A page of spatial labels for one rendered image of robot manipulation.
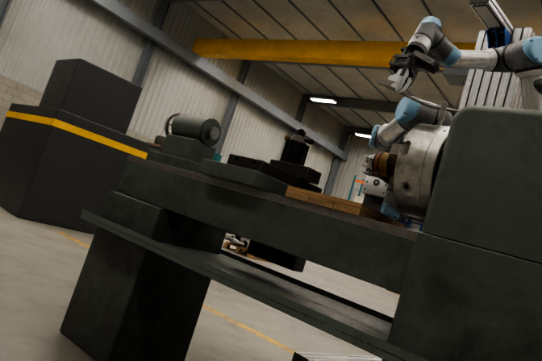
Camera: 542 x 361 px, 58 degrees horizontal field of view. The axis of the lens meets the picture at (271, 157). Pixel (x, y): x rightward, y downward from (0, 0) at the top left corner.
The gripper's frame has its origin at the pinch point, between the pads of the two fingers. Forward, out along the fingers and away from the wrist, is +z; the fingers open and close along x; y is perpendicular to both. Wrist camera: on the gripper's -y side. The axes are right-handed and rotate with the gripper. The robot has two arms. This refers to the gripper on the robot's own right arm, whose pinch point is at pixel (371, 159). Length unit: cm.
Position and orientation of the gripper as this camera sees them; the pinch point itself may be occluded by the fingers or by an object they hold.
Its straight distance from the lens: 176.1
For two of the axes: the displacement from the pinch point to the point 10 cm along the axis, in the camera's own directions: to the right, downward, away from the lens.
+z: -5.9, -2.9, -7.5
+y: -7.5, -1.5, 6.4
